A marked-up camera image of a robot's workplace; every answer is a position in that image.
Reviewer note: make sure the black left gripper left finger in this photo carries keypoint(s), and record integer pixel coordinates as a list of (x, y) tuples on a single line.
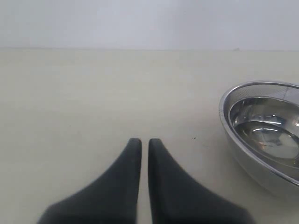
[(110, 199)]

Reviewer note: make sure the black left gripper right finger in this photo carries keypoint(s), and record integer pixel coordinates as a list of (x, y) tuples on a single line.
[(177, 198)]

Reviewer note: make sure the small stainless steel bowl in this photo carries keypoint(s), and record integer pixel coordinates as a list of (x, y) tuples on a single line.
[(269, 127)]

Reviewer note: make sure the steel mesh colander basket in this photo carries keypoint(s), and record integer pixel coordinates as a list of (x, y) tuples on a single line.
[(281, 181)]

